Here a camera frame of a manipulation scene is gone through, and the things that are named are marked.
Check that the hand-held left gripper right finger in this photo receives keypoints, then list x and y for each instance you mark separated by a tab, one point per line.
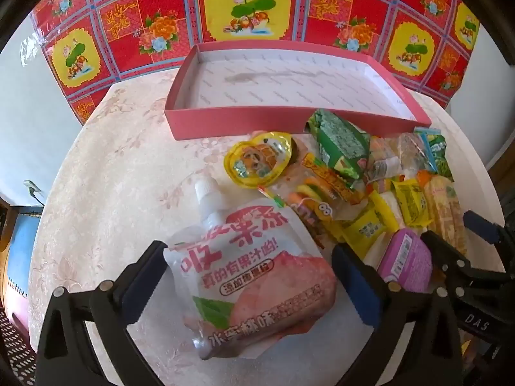
358	285

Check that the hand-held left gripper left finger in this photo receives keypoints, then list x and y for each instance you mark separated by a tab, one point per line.
136	289

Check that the clear blue-edged snack packet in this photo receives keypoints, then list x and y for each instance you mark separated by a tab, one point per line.
410	152

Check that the red floral wall sheet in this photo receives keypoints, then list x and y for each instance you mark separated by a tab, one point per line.
161	0

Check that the peach jelly drink pouch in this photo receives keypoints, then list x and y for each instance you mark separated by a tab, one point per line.
249	265

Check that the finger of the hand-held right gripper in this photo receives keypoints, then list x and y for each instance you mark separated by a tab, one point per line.
483	229
446	255

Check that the green pea packet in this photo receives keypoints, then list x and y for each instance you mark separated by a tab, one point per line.
442	157

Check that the clear gummy candy packet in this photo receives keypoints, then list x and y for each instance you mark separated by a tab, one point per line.
318	193

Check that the clear wrapped snack packet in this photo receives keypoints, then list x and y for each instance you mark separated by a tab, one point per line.
382	165

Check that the yellow small snack packet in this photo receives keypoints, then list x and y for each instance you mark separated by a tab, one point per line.
362	227
410	199

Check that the white wall socket with plug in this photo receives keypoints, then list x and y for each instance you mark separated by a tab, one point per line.
32	188

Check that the green snack packet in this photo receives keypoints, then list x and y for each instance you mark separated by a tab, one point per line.
342	140

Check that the yellow cracker packet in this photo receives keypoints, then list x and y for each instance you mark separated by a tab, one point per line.
446	209

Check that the purple tin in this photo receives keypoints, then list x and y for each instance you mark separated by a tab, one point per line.
402	257

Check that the pink shallow cardboard box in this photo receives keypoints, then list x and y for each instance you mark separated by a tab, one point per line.
281	84

